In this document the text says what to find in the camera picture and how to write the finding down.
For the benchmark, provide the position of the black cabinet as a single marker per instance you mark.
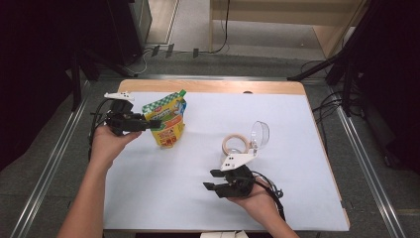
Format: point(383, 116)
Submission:
point(125, 29)

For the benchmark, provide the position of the person's left hand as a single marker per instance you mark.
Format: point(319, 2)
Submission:
point(105, 145)

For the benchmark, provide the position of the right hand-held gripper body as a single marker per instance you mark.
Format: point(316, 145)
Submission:
point(237, 185)

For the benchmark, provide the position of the yellow green snack pouch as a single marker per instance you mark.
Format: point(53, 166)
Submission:
point(168, 132)

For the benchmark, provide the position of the black metal stand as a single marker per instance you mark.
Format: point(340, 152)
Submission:
point(317, 67)
point(76, 86)

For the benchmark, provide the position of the clear glass jar with lid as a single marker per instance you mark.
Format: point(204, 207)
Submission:
point(260, 134)

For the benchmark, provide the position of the white paper sheets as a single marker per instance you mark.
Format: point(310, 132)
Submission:
point(224, 235)

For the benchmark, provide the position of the dark table grommet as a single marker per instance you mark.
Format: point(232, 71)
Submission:
point(247, 92)

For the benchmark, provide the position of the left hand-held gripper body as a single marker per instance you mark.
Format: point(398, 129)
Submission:
point(124, 120)

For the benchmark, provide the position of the person's right hand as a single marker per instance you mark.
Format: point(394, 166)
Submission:
point(261, 200)

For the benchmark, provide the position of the metal floor rail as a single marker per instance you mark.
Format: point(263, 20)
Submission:
point(366, 158)
point(49, 168)

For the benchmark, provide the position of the black curtain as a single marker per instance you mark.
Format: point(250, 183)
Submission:
point(393, 66)
point(33, 66)

